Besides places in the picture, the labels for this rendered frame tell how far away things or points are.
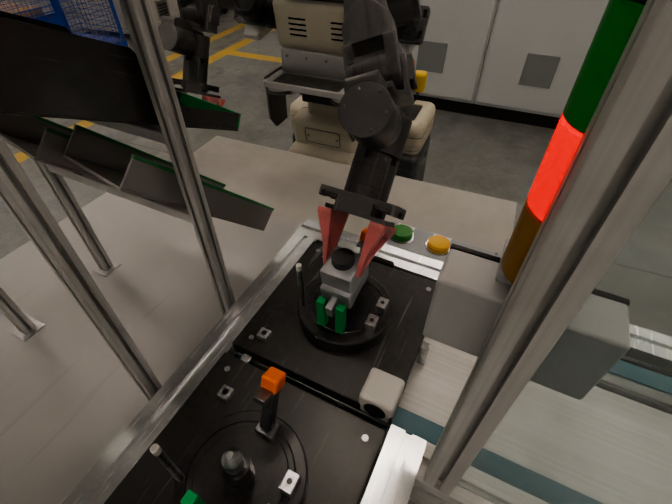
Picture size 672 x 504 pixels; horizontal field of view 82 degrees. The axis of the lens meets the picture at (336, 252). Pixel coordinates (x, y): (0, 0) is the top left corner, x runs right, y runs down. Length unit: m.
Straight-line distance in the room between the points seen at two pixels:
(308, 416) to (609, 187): 0.41
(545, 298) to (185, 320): 0.64
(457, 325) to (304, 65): 1.00
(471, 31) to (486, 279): 3.20
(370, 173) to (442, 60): 3.07
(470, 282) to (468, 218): 0.70
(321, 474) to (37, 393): 0.49
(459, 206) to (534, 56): 2.53
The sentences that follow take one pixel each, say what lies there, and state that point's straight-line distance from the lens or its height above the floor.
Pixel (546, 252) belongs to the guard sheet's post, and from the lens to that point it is 0.21.
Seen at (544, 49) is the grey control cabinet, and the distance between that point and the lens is 3.45.
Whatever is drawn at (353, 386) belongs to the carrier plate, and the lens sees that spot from 0.53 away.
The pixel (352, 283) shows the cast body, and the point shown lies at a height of 1.07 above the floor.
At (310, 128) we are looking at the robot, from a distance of 1.30.
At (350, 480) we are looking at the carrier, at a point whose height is 0.97.
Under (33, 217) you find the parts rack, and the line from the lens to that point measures 0.41.
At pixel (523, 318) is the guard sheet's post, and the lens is 0.24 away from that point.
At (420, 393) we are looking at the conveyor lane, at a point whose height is 0.92.
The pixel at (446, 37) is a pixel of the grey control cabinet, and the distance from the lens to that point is 3.48.
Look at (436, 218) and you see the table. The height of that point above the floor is 0.86.
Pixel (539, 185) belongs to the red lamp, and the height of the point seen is 1.33.
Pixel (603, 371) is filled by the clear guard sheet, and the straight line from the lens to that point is 0.29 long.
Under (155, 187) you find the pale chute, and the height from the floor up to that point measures 1.17.
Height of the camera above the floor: 1.44
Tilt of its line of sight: 44 degrees down
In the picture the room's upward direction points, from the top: straight up
